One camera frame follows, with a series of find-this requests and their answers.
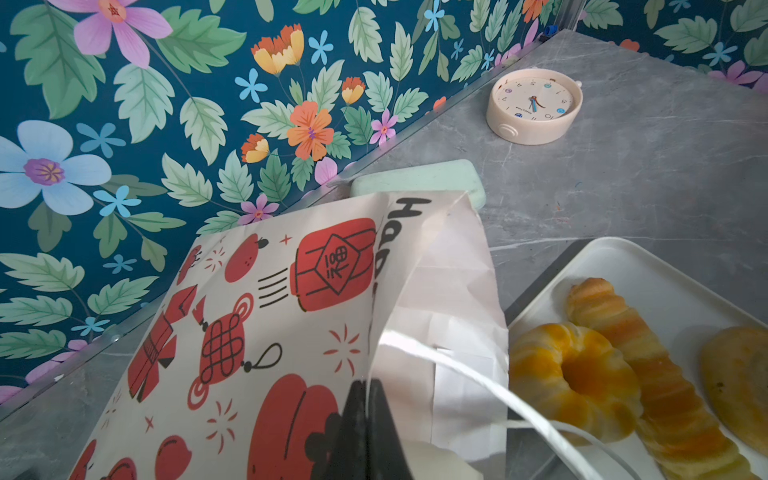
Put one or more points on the white red paper bag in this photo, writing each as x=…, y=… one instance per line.
x=246, y=368

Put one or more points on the long twisted fake bread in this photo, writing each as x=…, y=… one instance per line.
x=683, y=437

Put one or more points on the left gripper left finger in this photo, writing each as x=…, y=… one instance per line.
x=348, y=457

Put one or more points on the beige round alarm clock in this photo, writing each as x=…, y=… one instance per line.
x=533, y=106

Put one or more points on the white plastic tray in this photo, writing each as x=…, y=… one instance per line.
x=683, y=313

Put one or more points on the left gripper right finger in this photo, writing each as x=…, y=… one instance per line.
x=385, y=455

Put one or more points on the round fake bagel bread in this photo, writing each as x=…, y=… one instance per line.
x=733, y=368

